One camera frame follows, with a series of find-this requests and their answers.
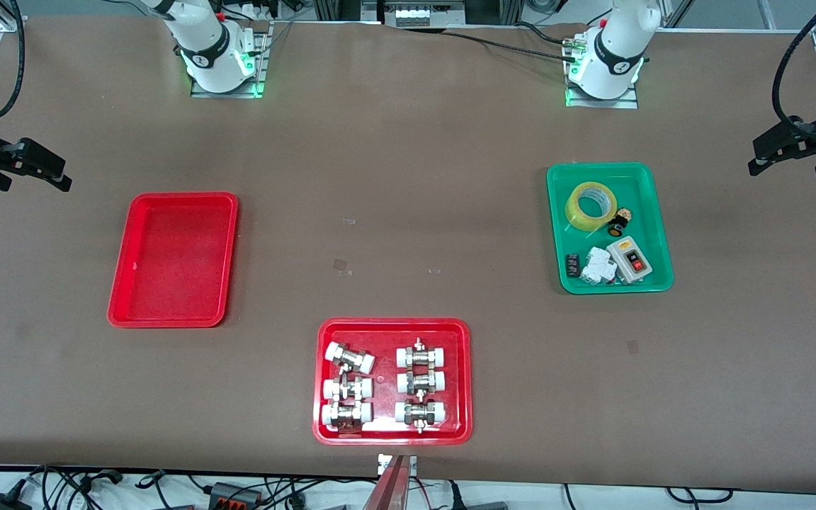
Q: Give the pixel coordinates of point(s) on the yellow packing tape roll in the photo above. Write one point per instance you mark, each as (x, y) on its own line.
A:
(574, 217)

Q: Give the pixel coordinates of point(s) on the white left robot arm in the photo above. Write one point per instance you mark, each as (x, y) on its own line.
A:
(617, 42)

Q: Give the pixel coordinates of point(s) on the green plastic tray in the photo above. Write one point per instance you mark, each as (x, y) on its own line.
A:
(636, 190)

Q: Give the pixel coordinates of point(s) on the red plastic tray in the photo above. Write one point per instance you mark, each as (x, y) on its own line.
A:
(385, 340)
(167, 304)

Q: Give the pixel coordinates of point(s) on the black orange push button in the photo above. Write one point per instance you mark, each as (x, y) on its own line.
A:
(618, 227)

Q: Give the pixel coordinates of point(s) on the white circuit breaker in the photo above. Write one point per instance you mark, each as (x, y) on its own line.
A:
(598, 268)

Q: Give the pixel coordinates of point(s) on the small black relay module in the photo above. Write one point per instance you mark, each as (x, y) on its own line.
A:
(572, 265)

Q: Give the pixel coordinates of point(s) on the black power adapter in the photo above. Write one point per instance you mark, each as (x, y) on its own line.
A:
(1, 503)

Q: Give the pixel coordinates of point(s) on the metal valve white end caps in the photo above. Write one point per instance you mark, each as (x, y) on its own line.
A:
(351, 358)
(421, 355)
(348, 388)
(420, 412)
(421, 382)
(346, 414)

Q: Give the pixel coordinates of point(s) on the white terminal block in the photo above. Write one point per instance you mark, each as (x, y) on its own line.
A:
(426, 15)

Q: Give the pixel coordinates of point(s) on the red aluminium bar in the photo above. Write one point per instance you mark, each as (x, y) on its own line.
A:
(388, 490)

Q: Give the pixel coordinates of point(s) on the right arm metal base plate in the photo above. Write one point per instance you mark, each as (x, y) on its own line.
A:
(202, 91)

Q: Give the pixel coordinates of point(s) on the grey switch box red button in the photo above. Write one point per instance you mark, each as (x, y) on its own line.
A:
(627, 261)

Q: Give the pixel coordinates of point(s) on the small silver bracket plate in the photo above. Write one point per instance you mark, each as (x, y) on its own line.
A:
(382, 464)

